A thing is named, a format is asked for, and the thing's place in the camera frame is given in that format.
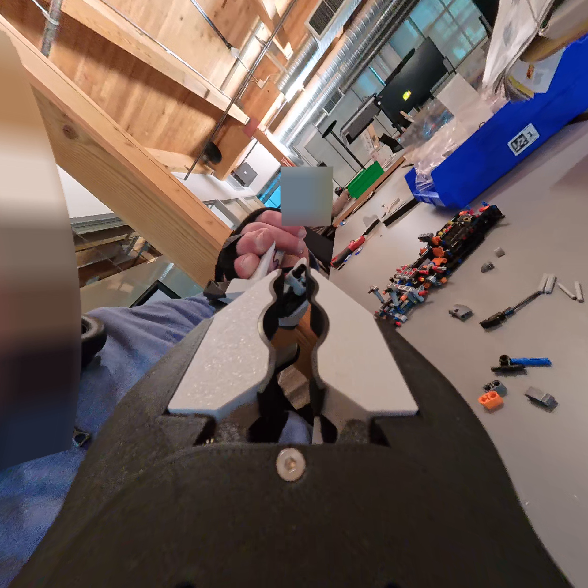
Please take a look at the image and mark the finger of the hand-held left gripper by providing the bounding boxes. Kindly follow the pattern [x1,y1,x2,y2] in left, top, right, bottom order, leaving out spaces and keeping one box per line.
[227,243,287,302]

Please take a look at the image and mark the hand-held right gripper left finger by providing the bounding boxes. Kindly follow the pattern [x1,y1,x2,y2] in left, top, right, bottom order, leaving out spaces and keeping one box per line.
[168,269,282,418]

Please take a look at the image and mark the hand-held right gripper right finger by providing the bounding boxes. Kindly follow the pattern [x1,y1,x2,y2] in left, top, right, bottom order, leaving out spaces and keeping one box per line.
[306,266,419,444]

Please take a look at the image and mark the small grey black lego pin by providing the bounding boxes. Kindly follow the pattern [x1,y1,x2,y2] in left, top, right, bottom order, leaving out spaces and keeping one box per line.
[279,256,310,328]

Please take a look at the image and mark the partly built lego car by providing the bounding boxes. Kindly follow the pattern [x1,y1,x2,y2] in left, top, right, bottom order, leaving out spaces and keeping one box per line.
[374,204,504,325]

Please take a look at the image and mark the black lego tire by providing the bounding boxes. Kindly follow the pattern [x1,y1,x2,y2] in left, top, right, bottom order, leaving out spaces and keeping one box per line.
[80,316,107,368]

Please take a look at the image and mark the orange lego connector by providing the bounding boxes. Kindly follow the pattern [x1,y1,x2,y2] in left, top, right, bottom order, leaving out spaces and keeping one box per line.
[477,380,509,411]

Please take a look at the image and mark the long black lego rod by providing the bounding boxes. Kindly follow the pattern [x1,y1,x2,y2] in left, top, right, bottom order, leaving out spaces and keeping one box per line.
[480,274,557,330]

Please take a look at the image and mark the grey lego slope piece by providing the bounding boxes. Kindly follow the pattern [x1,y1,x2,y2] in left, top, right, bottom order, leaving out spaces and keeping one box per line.
[525,386,558,410]

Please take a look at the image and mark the person's left hand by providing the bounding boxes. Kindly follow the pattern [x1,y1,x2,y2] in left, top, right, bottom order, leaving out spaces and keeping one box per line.
[232,222,308,279]

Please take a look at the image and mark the red blue black tool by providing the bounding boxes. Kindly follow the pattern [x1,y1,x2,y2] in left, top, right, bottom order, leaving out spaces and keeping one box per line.
[330,236,368,270]

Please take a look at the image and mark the green plastic bin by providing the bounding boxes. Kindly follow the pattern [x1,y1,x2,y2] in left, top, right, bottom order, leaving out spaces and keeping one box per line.
[346,161,385,199]

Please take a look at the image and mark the black flat strip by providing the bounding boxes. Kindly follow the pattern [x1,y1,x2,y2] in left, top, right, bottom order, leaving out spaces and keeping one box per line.
[383,199,419,226]

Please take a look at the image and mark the blue axle black connector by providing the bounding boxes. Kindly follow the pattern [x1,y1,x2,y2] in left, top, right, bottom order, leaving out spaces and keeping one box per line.
[490,354,552,373]

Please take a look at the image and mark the pile of clear plastic bags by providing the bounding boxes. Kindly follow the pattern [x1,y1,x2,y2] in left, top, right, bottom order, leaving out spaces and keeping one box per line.
[404,97,488,185]

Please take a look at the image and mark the person's blue sweater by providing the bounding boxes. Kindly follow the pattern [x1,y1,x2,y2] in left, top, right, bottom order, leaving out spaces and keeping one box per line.
[0,294,314,568]

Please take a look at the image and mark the black monitor screen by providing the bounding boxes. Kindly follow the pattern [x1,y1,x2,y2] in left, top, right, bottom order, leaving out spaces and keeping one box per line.
[374,36,454,126]

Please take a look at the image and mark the blue plastic bin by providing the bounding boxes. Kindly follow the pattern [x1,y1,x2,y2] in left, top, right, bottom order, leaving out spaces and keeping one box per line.
[404,33,588,210]

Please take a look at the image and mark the white paper sheets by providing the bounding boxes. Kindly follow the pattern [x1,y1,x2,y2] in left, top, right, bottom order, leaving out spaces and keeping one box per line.
[481,0,588,103]

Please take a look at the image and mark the silver air duct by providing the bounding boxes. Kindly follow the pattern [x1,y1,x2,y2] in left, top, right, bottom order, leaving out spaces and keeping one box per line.
[275,0,415,155]

